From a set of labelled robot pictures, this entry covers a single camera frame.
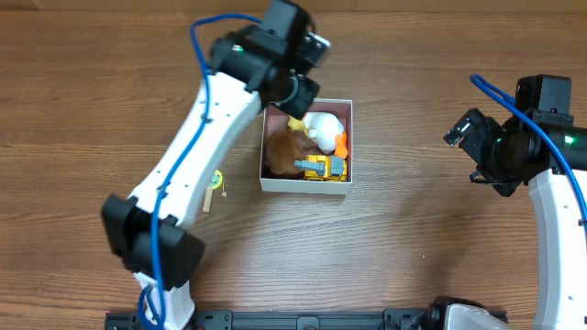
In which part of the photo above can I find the white plush duck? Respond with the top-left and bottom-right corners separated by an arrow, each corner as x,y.
288,112 -> 349,160

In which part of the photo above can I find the brown plush toy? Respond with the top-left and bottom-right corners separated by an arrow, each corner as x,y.
265,128 -> 315,179

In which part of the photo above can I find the yellow toy bulldozer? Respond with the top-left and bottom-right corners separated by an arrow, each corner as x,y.
294,155 -> 348,182

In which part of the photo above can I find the yellow wooden rattle drum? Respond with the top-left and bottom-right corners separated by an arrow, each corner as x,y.
202,170 -> 227,214

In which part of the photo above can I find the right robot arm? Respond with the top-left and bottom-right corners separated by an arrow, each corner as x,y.
444,74 -> 586,329

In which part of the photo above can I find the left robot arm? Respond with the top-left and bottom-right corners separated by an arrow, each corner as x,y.
101,1 -> 329,329

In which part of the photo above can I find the white box with pink interior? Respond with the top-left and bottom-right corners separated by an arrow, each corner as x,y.
260,99 -> 353,196

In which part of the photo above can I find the left blue cable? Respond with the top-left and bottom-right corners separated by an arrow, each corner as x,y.
137,12 -> 265,330

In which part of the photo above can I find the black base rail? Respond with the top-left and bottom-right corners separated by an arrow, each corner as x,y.
104,308 -> 510,330

